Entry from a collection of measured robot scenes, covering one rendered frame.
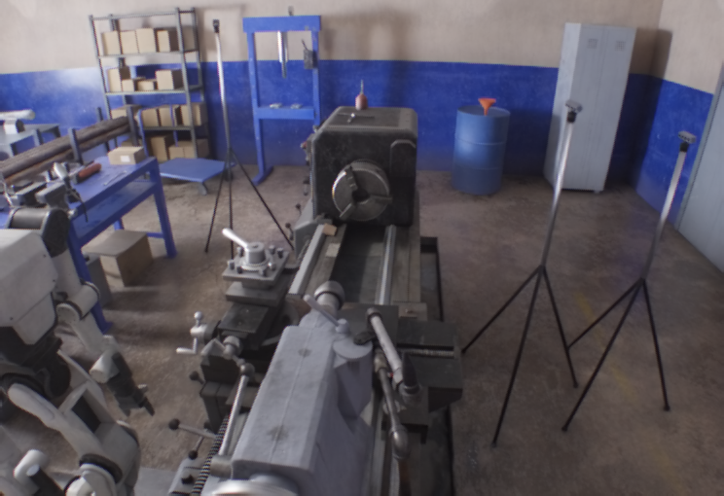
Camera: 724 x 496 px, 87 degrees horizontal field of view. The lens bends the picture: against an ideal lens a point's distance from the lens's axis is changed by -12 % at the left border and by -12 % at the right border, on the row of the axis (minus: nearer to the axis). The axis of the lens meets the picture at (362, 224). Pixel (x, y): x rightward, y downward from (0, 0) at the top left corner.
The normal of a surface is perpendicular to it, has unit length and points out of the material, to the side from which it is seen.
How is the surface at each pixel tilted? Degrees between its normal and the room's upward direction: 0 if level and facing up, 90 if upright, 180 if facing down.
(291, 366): 0
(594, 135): 90
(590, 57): 90
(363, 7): 90
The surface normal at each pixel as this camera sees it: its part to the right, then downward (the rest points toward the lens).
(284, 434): 0.00, -0.89
